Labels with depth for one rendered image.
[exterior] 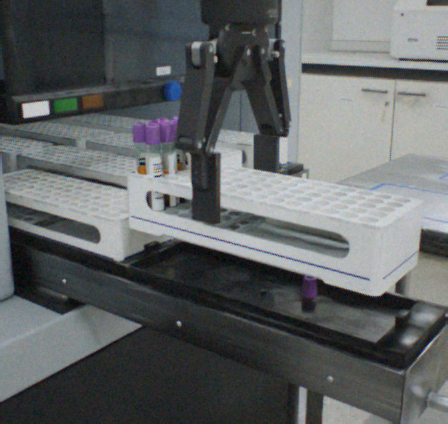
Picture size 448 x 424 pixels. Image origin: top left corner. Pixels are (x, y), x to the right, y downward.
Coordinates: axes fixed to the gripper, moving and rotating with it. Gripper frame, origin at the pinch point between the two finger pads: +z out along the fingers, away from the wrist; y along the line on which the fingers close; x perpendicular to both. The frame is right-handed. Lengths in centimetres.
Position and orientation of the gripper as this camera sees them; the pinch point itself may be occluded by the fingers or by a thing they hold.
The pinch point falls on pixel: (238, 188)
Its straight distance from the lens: 65.4
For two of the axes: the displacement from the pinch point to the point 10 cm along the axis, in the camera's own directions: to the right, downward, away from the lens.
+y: 5.9, -2.3, 7.7
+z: 0.0, 9.6, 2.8
